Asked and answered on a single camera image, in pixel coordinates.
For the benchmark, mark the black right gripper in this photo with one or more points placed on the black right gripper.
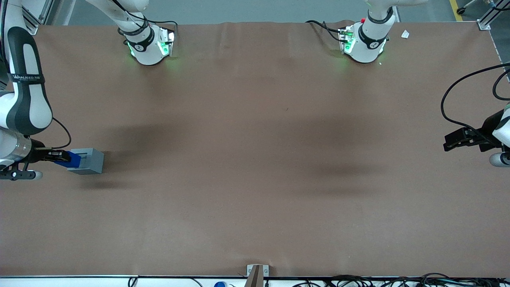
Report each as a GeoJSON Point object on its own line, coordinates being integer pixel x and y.
{"type": "Point", "coordinates": [38, 154]}

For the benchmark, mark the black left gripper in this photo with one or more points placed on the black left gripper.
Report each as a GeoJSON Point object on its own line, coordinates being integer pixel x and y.
{"type": "Point", "coordinates": [487, 130]}

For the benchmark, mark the blue plastic part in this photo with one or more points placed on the blue plastic part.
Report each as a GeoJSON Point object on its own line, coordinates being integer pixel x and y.
{"type": "Point", "coordinates": [75, 160]}

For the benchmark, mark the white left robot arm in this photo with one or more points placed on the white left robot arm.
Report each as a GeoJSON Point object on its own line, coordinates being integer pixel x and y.
{"type": "Point", "coordinates": [366, 46]}

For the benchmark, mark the gray square base block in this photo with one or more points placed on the gray square base block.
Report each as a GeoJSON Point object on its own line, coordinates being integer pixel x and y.
{"type": "Point", "coordinates": [93, 161]}

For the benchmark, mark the small white paper tag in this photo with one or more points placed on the small white paper tag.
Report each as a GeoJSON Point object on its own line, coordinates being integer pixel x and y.
{"type": "Point", "coordinates": [405, 34]}

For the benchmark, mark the black cart caster wheel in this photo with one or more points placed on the black cart caster wheel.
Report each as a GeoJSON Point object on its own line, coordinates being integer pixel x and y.
{"type": "Point", "coordinates": [461, 10]}

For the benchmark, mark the brown table cover sheet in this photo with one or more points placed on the brown table cover sheet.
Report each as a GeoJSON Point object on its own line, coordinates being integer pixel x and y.
{"type": "Point", "coordinates": [255, 199]}

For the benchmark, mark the small blue round object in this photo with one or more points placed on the small blue round object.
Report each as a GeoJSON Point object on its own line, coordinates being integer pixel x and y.
{"type": "Point", "coordinates": [220, 284]}

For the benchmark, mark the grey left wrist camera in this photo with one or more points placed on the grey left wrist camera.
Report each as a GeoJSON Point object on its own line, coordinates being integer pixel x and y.
{"type": "Point", "coordinates": [499, 159]}

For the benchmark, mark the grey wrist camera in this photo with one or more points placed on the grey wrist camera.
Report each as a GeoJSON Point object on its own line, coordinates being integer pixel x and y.
{"type": "Point", "coordinates": [499, 159]}
{"type": "Point", "coordinates": [22, 175]}

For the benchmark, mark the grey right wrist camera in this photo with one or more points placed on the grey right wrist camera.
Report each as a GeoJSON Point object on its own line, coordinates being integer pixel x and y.
{"type": "Point", "coordinates": [22, 175]}

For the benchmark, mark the aluminium frame post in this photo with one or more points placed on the aluminium frame post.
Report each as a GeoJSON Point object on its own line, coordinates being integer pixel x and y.
{"type": "Point", "coordinates": [490, 16]}
{"type": "Point", "coordinates": [34, 20]}

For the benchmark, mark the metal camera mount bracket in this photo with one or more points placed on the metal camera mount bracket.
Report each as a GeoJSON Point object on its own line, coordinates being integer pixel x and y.
{"type": "Point", "coordinates": [257, 275]}

